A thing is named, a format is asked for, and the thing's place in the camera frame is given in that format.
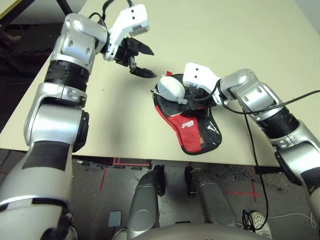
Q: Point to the black foam floor mat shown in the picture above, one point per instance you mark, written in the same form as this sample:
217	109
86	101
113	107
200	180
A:
30	50

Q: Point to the grey robot leg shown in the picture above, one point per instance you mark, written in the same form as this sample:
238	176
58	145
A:
145	202
215	200

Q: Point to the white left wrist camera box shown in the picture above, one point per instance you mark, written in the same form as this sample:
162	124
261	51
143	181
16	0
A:
132	17

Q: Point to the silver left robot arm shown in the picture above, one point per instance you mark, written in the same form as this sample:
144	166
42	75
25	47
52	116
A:
75	45

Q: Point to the grey robot torso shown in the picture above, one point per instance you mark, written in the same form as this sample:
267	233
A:
195	233

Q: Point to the white mesh shoe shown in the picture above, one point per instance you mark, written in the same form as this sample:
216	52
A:
262	222

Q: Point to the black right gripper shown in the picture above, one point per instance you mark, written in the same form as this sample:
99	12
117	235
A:
202	100

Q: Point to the grey robot right leg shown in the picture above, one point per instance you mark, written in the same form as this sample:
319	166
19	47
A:
215	200

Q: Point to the black rubber ping-pong paddle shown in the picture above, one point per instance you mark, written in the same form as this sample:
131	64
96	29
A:
172	107

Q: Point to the small grey floor pad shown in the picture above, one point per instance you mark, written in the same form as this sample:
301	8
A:
115	218

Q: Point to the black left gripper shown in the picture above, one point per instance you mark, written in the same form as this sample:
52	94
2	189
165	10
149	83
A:
127	50

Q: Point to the red black paddle case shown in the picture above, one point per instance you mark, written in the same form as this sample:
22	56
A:
190	135

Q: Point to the grey robot left leg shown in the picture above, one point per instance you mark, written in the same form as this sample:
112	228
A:
145	202

